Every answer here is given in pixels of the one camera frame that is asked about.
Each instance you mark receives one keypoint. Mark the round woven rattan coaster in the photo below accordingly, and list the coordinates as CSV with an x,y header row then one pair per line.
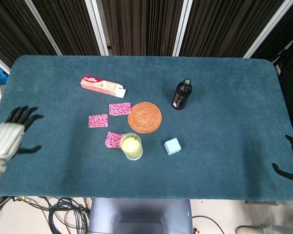
x,y
144,117

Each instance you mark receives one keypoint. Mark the red white toothpaste box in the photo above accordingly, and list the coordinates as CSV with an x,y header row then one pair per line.
x,y
97,84

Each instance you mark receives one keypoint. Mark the dark pleated curtain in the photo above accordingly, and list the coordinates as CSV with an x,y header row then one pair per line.
x,y
146,24

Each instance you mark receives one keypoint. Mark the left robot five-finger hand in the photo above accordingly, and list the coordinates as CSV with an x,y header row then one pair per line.
x,y
7,139

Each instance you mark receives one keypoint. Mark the teal velvet table cloth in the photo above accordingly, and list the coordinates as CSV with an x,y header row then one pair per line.
x,y
210,158

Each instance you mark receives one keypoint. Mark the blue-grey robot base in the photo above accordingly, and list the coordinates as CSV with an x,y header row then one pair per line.
x,y
140,217

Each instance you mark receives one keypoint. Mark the pink patterned playing card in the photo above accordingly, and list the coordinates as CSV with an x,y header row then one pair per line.
x,y
113,140
120,109

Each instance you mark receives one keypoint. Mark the dark brown glass bottle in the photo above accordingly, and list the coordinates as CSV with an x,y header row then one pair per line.
x,y
182,95

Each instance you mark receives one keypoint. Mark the grey sneaker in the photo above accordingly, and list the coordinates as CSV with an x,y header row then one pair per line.
x,y
249,230

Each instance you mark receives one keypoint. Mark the grey trouser leg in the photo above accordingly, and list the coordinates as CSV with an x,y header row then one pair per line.
x,y
280,229

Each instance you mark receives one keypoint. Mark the clear plastic ball tube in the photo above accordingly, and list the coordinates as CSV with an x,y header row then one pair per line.
x,y
136,156

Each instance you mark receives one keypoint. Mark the light blue foam cube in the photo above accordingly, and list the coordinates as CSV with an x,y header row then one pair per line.
x,y
173,146

